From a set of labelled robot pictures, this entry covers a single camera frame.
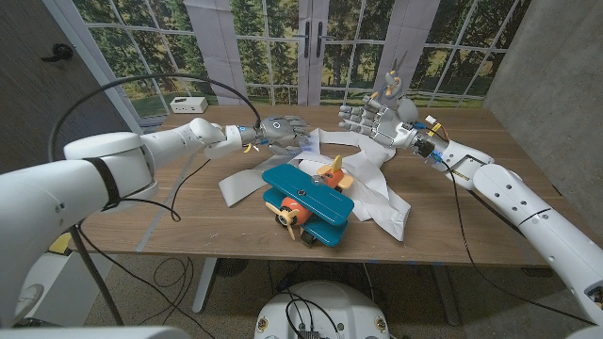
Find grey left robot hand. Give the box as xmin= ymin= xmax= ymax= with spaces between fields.
xmin=237 ymin=115 xmax=312 ymax=157

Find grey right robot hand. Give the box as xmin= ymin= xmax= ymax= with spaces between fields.
xmin=337 ymin=96 xmax=437 ymax=159

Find orange-handled scissors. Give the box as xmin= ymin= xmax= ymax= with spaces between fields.
xmin=369 ymin=50 xmax=409 ymax=103

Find white receipt paper strip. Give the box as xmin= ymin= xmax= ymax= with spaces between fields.
xmin=219 ymin=126 xmax=412 ymax=243

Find teal orange toy plane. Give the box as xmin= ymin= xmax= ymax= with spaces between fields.
xmin=261 ymin=154 xmax=356 ymax=249

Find printed forest window backdrop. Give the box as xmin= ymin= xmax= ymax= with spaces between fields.
xmin=70 ymin=0 xmax=533 ymax=119

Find white power strip box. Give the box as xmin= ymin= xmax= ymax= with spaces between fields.
xmin=169 ymin=96 xmax=209 ymax=115

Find black round floor object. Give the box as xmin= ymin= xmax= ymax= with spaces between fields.
xmin=216 ymin=257 xmax=250 ymax=278

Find white table leg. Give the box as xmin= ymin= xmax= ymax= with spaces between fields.
xmin=430 ymin=265 xmax=463 ymax=328
xmin=191 ymin=256 xmax=220 ymax=315

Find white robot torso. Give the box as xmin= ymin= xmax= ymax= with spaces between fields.
xmin=253 ymin=280 xmax=392 ymax=339

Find yellow black floor object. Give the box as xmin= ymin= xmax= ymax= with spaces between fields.
xmin=49 ymin=233 xmax=75 ymax=256

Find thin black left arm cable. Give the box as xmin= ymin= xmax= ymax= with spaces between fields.
xmin=74 ymin=157 xmax=213 ymax=339

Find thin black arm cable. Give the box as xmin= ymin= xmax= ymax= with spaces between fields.
xmin=440 ymin=159 xmax=597 ymax=328
xmin=74 ymin=157 xmax=213 ymax=339

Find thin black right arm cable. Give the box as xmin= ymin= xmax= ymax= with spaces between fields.
xmin=440 ymin=159 xmax=597 ymax=328

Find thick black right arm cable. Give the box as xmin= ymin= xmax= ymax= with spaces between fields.
xmin=464 ymin=186 xmax=527 ymax=236

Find black wall door handle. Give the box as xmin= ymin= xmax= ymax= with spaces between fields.
xmin=41 ymin=43 xmax=74 ymax=63

